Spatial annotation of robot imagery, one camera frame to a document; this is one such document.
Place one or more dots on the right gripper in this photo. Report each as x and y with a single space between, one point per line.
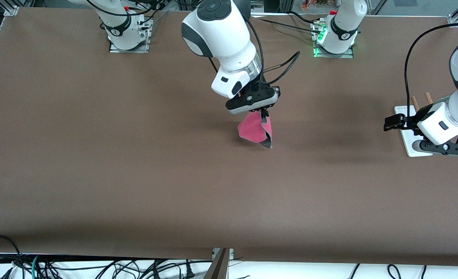
265 113

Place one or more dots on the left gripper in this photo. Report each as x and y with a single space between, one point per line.
412 121

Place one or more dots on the pink towel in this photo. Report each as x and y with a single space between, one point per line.
252 130

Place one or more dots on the white rack base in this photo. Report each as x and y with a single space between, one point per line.
406 139

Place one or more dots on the brown table cover sheet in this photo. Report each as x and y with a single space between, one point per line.
228 193

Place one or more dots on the grey power strip box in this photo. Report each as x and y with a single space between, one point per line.
258 4

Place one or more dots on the orange background items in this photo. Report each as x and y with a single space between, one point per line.
318 3

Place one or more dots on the wooden support beam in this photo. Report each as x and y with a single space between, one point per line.
219 267

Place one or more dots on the black power plug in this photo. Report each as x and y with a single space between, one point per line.
190 273

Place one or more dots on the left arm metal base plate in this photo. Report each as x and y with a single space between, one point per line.
345 55

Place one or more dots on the aluminium frame post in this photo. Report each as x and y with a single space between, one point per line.
285 6

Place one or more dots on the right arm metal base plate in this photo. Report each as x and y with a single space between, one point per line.
146 38

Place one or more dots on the small metal bracket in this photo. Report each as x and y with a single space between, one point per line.
231 254

